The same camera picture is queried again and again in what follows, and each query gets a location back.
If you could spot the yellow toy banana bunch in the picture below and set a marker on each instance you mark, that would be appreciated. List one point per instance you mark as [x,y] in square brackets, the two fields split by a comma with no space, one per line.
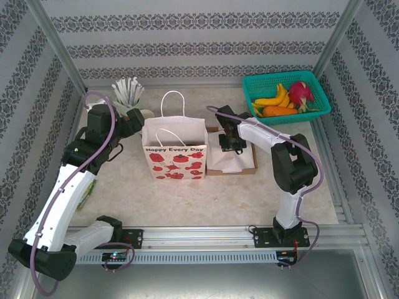
[274,100]

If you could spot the right controller circuit board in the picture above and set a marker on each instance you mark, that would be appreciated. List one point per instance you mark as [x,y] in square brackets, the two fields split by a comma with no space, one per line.
[286,257]

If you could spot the controller circuit board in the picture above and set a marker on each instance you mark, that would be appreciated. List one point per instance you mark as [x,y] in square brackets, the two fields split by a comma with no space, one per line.
[115,257]
[286,257]

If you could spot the left controller circuit board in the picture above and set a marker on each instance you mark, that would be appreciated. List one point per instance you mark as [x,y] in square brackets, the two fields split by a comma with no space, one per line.
[115,257]

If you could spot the orange carrot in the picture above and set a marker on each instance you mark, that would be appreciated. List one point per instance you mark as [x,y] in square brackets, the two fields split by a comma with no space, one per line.
[279,111]

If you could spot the teal plastic basket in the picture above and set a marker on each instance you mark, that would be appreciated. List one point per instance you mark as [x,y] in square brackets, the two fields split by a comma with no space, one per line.
[265,81]

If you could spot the aluminium mounting rail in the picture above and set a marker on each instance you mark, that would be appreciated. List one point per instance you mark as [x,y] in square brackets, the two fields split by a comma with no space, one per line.
[193,236]

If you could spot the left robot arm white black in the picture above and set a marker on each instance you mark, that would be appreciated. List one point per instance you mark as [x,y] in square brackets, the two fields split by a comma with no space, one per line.
[62,202]

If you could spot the stack of paper cups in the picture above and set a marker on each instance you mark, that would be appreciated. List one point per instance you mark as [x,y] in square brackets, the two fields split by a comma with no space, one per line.
[147,113]

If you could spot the yellow green snack packet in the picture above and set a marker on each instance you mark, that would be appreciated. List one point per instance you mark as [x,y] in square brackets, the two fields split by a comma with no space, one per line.
[87,196]

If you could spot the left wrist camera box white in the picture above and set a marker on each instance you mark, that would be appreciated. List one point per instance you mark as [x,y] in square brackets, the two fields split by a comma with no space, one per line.
[95,103]

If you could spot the white paper bag red print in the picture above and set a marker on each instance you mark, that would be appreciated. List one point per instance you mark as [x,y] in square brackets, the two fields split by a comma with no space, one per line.
[174,162]

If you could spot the brown cardboard napkin tray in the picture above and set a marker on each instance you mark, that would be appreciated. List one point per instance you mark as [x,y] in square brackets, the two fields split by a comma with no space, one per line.
[230,172]

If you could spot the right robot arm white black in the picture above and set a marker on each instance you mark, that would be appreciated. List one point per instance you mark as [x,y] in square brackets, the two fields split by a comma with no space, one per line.
[290,205]

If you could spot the pink toy dragon fruit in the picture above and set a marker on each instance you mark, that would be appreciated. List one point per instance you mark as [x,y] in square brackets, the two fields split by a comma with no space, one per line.
[300,93]

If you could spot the aluminium frame post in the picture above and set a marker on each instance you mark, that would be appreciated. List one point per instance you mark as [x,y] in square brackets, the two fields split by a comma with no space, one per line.
[339,31]
[53,40]

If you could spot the green mug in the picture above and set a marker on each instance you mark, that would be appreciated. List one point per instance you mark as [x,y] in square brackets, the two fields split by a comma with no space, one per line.
[124,107]

